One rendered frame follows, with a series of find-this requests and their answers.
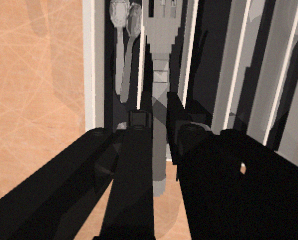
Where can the grey cutlery tray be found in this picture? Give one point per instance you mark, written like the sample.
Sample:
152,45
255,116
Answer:
205,87
87,63

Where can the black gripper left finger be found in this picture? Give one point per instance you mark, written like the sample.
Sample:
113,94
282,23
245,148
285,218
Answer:
54,202

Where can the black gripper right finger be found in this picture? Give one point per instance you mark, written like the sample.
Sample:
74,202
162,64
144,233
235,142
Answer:
219,207

